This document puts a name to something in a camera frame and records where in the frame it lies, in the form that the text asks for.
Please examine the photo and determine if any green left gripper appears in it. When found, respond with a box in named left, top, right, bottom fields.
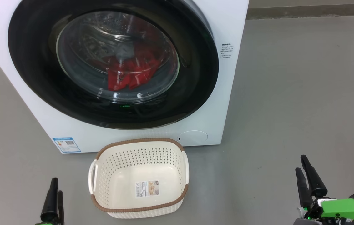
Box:
left=35, top=178, right=65, bottom=225

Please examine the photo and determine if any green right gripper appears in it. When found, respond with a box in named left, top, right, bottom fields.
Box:
left=294, top=155, right=354, bottom=225

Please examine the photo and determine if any black round glass washer door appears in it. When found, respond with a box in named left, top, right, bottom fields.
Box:
left=8, top=0, right=220, bottom=130

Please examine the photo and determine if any red garment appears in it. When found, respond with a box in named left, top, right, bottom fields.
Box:
left=100, top=41, right=162, bottom=92

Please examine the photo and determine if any cream laundry basket brown rim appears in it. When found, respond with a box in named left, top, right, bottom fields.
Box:
left=88, top=138, right=190, bottom=218

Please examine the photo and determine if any printed product label sticker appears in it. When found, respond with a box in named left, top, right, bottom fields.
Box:
left=135, top=180, right=159, bottom=198

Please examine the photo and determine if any stainless steel washer drum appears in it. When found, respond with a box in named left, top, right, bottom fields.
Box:
left=58, top=12, right=179, bottom=100

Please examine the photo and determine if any white front-load washing machine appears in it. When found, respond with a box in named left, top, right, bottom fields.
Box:
left=0, top=0, right=249, bottom=154

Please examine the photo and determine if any blue energy label sticker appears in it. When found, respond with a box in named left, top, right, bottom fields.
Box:
left=52, top=137, right=81, bottom=153

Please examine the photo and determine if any round white filter cover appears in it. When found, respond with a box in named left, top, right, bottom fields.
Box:
left=177, top=130, right=209, bottom=146

